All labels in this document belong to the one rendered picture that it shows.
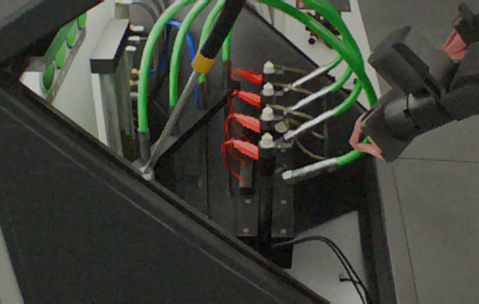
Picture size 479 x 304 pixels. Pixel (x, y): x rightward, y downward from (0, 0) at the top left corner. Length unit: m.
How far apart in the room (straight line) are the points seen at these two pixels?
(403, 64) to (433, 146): 2.40
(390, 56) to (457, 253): 1.92
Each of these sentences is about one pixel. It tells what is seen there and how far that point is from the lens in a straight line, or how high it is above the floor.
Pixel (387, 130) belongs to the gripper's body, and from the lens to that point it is 0.90.
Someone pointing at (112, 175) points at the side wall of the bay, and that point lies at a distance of 0.76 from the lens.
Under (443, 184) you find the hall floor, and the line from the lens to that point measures 2.99.
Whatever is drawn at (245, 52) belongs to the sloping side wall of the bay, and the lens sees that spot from 1.41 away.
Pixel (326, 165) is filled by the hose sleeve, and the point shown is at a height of 1.19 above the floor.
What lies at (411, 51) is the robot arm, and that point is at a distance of 0.80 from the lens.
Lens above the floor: 1.80
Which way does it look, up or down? 36 degrees down
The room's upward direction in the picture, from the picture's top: straight up
